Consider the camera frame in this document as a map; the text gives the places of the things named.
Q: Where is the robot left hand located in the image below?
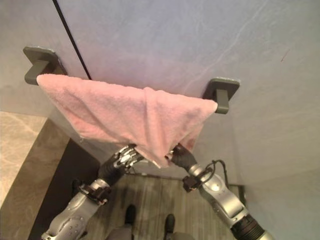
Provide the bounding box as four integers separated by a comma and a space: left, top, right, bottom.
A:
99, 143, 144, 186

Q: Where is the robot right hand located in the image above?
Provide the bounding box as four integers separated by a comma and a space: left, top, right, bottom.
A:
164, 142, 198, 172

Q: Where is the pink terry towel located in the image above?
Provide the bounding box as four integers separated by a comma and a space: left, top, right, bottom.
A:
36, 73, 218, 169

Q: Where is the grey towel bar rack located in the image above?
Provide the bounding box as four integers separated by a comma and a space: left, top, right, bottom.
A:
22, 45, 241, 115

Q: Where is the robot left dark foot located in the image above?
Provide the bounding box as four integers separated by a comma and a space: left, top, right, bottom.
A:
124, 204, 137, 226

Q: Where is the robot dark foot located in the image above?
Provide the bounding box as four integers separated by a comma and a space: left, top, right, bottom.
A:
165, 213, 176, 233
124, 204, 137, 226

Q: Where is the robot right dark foot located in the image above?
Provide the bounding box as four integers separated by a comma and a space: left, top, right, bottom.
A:
165, 213, 176, 233

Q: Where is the robot left silver leg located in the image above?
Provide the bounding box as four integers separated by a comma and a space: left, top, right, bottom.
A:
106, 223, 135, 240

